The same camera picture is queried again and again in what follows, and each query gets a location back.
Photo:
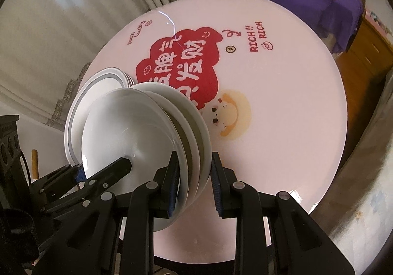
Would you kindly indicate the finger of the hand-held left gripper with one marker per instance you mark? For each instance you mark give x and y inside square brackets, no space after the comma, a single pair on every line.
[61,179]
[113,169]

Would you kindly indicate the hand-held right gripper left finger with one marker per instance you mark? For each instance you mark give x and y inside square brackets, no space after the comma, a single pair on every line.
[172,195]

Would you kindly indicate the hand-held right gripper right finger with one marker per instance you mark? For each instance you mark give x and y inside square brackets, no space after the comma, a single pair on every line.
[216,195]

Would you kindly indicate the white ceramic bowl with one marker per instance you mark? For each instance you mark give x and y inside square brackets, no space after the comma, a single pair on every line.
[196,170]
[129,127]
[206,146]

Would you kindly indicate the white plate with grey rim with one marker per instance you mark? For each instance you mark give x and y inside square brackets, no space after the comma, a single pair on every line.
[132,81]
[75,115]
[127,78]

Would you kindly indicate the round pink printed table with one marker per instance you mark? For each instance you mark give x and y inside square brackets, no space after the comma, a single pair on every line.
[276,93]

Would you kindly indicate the wooden nightstand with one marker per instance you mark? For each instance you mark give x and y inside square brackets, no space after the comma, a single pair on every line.
[368,47]

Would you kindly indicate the pink box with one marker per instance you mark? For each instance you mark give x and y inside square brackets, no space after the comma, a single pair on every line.
[376,18]

